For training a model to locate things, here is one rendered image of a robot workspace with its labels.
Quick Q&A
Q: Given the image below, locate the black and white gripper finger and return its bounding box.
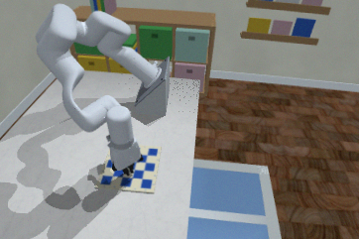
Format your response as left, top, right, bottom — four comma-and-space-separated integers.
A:
112, 163, 129, 176
128, 164, 134, 174

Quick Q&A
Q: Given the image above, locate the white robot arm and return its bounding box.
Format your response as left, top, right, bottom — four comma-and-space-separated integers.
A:
36, 4, 162, 150

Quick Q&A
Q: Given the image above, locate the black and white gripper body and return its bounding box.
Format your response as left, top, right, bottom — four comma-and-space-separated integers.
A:
110, 137, 141, 171

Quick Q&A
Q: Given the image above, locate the blue and cream chessboard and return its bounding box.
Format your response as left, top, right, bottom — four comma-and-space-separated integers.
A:
95, 145, 162, 193

